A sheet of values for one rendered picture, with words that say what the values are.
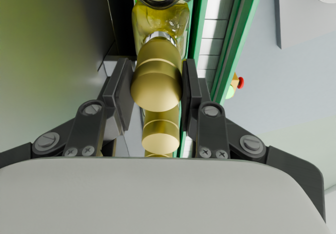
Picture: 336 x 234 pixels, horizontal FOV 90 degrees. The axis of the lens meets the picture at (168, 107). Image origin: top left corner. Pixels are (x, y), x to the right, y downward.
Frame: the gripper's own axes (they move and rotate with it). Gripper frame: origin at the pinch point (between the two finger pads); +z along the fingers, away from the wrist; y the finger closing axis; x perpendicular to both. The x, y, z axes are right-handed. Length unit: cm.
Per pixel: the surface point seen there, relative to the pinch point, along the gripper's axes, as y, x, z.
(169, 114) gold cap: 0.9, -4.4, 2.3
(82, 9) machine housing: -15.1, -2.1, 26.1
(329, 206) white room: 356, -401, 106
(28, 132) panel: -12.1, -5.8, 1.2
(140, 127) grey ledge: -8.6, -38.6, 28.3
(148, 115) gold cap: -1.0, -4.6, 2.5
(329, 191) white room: 353, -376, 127
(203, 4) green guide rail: 5.7, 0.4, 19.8
